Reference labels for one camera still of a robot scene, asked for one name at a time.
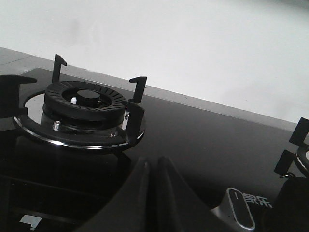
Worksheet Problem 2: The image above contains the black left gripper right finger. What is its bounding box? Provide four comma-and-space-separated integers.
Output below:
156, 157, 229, 232

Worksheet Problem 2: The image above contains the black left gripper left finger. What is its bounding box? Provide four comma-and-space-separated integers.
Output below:
77, 158, 150, 232

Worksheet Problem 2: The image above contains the black pan support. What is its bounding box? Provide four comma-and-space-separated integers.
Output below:
274, 117, 309, 179
0, 55, 147, 149

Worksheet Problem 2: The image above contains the left gas burner head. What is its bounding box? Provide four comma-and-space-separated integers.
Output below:
40, 81, 125, 137

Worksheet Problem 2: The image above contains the black glass gas cooktop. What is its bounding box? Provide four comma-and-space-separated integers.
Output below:
0, 68, 309, 232

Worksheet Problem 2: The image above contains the silver stove control knob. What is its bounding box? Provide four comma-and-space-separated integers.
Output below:
211, 188, 255, 232

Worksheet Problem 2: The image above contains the right black pan support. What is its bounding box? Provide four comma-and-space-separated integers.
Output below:
274, 117, 309, 179

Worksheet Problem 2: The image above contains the left black pan support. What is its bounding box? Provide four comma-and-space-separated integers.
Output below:
0, 55, 147, 149

